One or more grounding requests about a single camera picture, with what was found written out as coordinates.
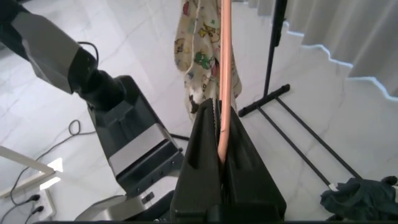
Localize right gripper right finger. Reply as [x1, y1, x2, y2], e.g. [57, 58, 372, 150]
[221, 105, 287, 222]

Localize cream printed shorts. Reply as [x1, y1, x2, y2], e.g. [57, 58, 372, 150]
[174, 0, 243, 122]

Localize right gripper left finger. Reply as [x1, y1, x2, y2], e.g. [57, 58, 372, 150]
[170, 98, 223, 222]

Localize pink clothes hanger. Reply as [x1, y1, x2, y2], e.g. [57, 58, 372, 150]
[217, 0, 233, 165]

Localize thin dark power cable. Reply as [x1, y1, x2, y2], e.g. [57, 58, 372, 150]
[9, 119, 97, 207]
[0, 205, 45, 222]

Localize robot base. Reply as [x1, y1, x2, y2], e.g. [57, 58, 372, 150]
[74, 74, 185, 222]

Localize black clothes rack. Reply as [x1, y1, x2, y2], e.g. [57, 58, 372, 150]
[238, 0, 363, 187]

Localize dark grey garment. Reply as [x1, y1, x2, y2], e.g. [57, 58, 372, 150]
[320, 175, 398, 222]

